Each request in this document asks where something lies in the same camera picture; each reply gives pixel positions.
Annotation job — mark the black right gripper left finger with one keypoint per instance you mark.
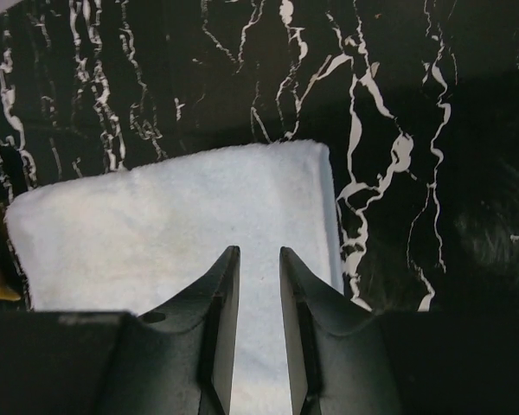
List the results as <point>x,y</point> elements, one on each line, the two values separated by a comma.
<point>175,359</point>

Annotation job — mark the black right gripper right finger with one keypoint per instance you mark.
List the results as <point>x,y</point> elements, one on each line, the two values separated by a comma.
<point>345,360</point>

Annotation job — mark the light blue terry towel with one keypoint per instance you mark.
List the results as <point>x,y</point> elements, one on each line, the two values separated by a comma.
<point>131,240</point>

